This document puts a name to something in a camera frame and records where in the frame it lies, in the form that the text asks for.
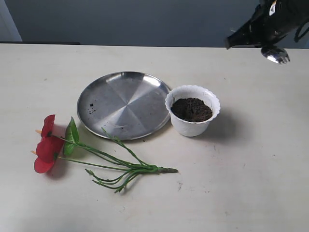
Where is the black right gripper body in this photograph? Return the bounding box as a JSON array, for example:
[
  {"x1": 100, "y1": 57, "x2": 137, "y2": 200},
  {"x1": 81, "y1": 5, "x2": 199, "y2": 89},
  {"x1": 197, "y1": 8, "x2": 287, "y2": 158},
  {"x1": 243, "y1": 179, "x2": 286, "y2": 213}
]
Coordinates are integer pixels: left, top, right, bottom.
[{"x1": 251, "y1": 0, "x2": 309, "y2": 46}]

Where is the metal spoon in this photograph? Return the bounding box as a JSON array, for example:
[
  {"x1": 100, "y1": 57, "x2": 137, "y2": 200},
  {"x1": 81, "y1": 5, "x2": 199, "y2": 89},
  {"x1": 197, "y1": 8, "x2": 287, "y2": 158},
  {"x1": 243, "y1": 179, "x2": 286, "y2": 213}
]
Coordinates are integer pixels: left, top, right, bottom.
[{"x1": 261, "y1": 45, "x2": 290, "y2": 64}]

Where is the red artificial flower stem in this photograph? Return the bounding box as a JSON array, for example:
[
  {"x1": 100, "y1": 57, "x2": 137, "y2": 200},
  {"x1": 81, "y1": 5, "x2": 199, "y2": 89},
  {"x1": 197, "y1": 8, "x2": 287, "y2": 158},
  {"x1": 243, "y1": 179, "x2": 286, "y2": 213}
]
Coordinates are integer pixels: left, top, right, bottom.
[{"x1": 32, "y1": 115, "x2": 178, "y2": 193}]

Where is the white plastic flower pot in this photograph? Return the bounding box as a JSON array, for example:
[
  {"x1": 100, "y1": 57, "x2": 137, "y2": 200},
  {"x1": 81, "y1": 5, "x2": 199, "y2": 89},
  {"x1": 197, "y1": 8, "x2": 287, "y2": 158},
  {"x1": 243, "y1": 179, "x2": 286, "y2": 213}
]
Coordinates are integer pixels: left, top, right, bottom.
[{"x1": 165, "y1": 85, "x2": 221, "y2": 137}]

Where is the round steel plate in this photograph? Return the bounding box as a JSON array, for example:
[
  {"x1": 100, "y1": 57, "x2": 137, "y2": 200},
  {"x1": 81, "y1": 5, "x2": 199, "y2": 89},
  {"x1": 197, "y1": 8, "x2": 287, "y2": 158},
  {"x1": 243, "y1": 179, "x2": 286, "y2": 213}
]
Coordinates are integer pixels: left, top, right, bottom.
[{"x1": 77, "y1": 71, "x2": 170, "y2": 141}]

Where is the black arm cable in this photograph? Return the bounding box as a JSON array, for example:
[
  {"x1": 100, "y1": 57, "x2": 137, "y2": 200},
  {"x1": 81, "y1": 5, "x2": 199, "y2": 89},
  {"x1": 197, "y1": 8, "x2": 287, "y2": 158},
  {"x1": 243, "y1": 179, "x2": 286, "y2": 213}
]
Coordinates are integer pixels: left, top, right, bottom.
[{"x1": 294, "y1": 23, "x2": 309, "y2": 43}]

